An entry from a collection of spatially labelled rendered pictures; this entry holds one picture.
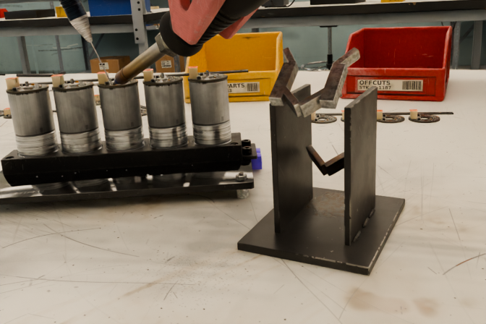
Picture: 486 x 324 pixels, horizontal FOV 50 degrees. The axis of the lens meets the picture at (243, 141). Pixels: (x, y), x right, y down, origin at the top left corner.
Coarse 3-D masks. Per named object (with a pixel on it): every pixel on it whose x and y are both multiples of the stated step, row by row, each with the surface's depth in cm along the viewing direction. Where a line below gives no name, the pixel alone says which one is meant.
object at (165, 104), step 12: (180, 84) 32; (156, 96) 32; (168, 96) 32; (180, 96) 32; (156, 108) 32; (168, 108) 32; (180, 108) 32; (156, 120) 32; (168, 120) 32; (180, 120) 32; (156, 132) 32; (168, 132) 32; (180, 132) 33; (156, 144) 33; (168, 144) 32; (180, 144) 33
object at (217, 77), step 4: (200, 72) 33; (200, 76) 32; (216, 76) 32; (220, 76) 32; (224, 76) 32; (188, 80) 32; (192, 80) 32; (196, 80) 31; (200, 80) 31; (204, 80) 31; (208, 80) 31; (212, 80) 31; (216, 80) 31
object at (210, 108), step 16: (224, 80) 32; (192, 96) 32; (208, 96) 32; (224, 96) 32; (192, 112) 32; (208, 112) 32; (224, 112) 32; (192, 128) 33; (208, 128) 32; (224, 128) 33; (208, 144) 32
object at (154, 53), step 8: (160, 40) 26; (152, 48) 27; (160, 48) 26; (168, 48) 26; (144, 56) 28; (152, 56) 28; (160, 56) 27; (128, 64) 29; (136, 64) 29; (144, 64) 28; (120, 72) 30; (128, 72) 29; (136, 72) 29; (120, 80) 30; (128, 80) 30
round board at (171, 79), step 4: (156, 76) 33; (160, 76) 33; (168, 76) 34; (172, 76) 33; (176, 76) 33; (152, 80) 32; (156, 80) 32; (164, 80) 32; (168, 80) 32; (172, 80) 32; (176, 80) 32; (180, 80) 32; (144, 84) 32; (148, 84) 31; (152, 84) 31; (156, 84) 31; (160, 84) 31; (164, 84) 31; (168, 84) 31
